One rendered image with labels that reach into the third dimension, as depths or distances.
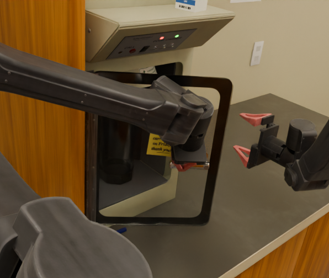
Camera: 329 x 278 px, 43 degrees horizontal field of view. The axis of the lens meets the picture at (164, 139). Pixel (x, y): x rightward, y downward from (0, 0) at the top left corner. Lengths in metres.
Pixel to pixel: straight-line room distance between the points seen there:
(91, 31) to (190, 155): 0.31
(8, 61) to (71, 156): 0.32
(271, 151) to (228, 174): 0.40
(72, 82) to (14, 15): 0.37
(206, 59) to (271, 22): 0.44
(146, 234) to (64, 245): 0.86
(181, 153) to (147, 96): 0.21
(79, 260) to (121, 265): 0.03
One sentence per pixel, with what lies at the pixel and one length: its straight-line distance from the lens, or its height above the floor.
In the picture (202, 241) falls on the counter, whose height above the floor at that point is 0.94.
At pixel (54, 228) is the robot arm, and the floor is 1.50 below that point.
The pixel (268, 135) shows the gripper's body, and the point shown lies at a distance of 1.06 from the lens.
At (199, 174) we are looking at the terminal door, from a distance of 0.99.
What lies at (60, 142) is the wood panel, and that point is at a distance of 0.85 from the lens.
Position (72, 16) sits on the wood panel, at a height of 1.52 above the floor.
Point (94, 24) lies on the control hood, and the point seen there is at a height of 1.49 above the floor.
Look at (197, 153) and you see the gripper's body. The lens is 0.83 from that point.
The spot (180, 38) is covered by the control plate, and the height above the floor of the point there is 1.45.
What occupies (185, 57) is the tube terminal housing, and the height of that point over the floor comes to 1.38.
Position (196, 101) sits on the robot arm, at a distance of 0.72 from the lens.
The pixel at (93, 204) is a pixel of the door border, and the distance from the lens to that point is 1.02.
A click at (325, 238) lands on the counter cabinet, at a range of 1.68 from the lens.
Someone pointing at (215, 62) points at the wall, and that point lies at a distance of 1.84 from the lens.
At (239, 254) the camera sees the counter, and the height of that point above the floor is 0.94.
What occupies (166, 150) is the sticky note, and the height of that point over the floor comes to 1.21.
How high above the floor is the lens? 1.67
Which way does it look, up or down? 28 degrees down
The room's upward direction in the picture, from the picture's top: 6 degrees clockwise
